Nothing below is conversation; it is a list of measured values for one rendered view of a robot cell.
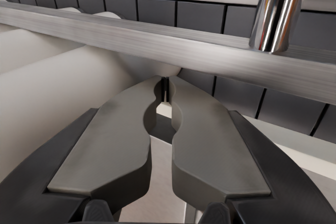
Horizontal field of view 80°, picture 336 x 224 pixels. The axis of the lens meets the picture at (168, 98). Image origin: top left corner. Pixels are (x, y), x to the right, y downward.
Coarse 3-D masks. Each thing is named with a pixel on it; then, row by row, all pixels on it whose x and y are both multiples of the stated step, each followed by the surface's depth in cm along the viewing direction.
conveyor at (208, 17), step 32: (32, 0) 24; (64, 0) 22; (96, 0) 19; (128, 0) 17; (160, 0) 16; (224, 32) 14; (320, 32) 12; (224, 96) 17; (256, 96) 15; (288, 96) 14; (288, 128) 15; (320, 128) 14
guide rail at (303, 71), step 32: (0, 0) 15; (64, 32) 11; (96, 32) 9; (128, 32) 8; (160, 32) 8; (192, 32) 8; (192, 64) 8; (224, 64) 7; (256, 64) 6; (288, 64) 6; (320, 64) 6; (320, 96) 6
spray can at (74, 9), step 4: (60, 8) 20; (64, 8) 20; (68, 8) 20; (72, 8) 20; (76, 8) 20; (80, 8) 21; (80, 12) 20; (84, 12) 20; (0, 24) 15; (4, 24) 15; (0, 28) 15; (4, 28) 15; (8, 28) 15; (12, 28) 15; (16, 28) 16; (20, 28) 16; (0, 32) 15
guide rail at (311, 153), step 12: (156, 108) 17; (168, 108) 16; (252, 120) 14; (264, 132) 13; (276, 132) 13; (288, 132) 13; (276, 144) 13; (288, 144) 12; (300, 144) 12; (312, 144) 12; (324, 144) 12; (300, 156) 12; (312, 156) 12; (324, 156) 12; (312, 168) 12; (324, 168) 12
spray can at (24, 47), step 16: (112, 16) 18; (16, 32) 12; (32, 32) 13; (0, 48) 11; (16, 48) 12; (32, 48) 12; (48, 48) 13; (64, 48) 13; (0, 64) 11; (16, 64) 11
